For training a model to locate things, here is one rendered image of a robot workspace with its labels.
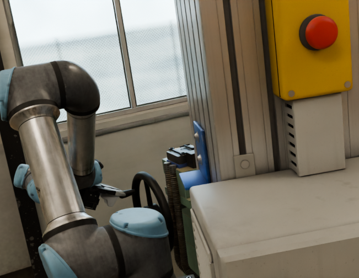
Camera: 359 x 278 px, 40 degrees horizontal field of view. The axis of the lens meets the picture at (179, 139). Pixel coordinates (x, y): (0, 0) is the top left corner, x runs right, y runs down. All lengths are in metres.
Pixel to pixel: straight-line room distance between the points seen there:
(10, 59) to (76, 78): 1.70
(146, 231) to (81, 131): 0.41
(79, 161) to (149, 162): 1.73
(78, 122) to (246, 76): 0.73
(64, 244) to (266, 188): 0.52
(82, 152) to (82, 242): 0.42
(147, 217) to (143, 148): 2.06
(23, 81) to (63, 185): 0.26
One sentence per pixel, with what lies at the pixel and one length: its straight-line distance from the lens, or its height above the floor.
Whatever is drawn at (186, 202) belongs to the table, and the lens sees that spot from 1.60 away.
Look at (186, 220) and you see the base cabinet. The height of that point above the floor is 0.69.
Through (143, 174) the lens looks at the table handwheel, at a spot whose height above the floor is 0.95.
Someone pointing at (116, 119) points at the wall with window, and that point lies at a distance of 3.02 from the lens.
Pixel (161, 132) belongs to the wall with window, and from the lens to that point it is 3.12.
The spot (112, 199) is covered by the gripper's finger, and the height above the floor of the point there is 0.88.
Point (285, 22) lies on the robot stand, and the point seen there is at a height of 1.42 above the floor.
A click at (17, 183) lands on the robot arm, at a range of 1.59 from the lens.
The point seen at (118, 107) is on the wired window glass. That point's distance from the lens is 3.09.
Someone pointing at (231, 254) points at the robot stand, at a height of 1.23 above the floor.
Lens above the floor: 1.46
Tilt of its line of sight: 15 degrees down
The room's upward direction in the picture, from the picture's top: 8 degrees counter-clockwise
